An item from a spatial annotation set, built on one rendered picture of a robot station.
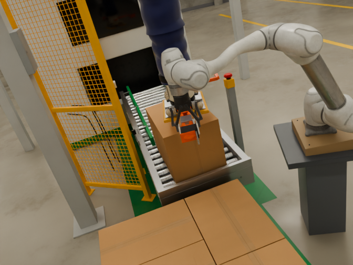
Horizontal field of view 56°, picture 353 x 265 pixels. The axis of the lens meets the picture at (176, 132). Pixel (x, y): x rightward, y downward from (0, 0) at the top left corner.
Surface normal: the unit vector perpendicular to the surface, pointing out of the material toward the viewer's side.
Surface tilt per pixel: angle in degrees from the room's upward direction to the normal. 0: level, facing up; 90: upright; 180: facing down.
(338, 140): 5
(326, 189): 90
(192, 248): 0
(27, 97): 90
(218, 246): 0
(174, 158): 90
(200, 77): 90
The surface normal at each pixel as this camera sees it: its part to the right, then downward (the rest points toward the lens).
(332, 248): -0.22, -0.86
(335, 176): -0.07, 0.49
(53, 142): 0.27, 0.40
